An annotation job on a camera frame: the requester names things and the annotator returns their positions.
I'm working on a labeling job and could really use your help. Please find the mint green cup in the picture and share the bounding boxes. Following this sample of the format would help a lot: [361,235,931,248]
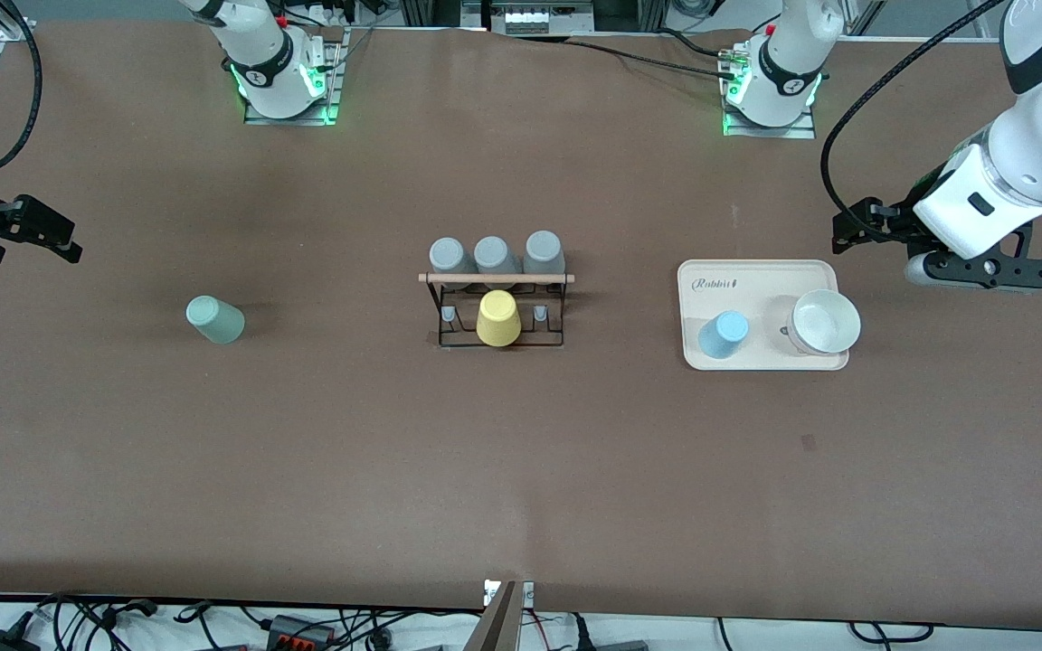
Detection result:
[185,295,247,345]

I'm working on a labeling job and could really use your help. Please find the brown camera mount post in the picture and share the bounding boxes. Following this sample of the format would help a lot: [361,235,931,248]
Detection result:
[462,579,535,651]

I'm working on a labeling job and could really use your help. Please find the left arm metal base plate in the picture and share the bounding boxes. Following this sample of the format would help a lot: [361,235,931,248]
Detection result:
[722,41,819,140]

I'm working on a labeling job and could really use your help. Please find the white ceramic bowl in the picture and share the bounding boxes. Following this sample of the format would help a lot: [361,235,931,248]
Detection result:
[789,288,862,356]

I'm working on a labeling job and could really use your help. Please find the white socket power strip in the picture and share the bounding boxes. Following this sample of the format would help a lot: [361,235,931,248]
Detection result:
[489,0,594,35]

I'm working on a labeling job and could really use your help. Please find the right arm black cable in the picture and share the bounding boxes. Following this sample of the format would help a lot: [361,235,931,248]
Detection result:
[0,0,44,175]

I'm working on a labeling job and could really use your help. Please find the grey cup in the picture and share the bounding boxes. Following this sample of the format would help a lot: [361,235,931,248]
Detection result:
[429,237,471,276]
[522,230,566,276]
[473,235,520,276]

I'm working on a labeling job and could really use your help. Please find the grey terminal block red levers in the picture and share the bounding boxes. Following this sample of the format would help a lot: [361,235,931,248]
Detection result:
[266,615,337,651]

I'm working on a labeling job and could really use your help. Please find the light blue cup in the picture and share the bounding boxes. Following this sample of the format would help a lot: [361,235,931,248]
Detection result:
[697,310,751,361]

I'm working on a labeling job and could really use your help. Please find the black wire cup rack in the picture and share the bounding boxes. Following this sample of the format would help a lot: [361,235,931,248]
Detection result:
[419,271,575,352]

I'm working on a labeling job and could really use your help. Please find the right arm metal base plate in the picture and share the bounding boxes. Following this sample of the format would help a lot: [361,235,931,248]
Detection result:
[243,27,346,127]

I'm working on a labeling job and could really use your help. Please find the cream plastic tray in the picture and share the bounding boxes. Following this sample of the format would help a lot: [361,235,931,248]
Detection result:
[677,259,850,372]

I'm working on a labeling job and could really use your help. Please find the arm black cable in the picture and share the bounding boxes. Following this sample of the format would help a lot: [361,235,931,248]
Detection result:
[821,0,1015,222]
[0,0,44,175]

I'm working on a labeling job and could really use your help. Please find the black looped cable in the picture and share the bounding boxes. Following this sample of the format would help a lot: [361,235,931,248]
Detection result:
[847,620,938,645]

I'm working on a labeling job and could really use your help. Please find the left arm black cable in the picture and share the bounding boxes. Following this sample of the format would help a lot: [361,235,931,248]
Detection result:
[821,0,1015,222]

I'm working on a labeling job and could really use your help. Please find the yellow cup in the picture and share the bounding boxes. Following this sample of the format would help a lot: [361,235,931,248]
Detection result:
[476,289,523,348]

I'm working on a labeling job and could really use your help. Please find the black cable tangle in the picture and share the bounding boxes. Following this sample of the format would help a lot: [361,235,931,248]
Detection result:
[33,592,214,651]

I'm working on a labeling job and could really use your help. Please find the black cable on table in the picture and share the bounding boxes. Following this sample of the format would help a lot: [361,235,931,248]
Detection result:
[566,32,744,79]

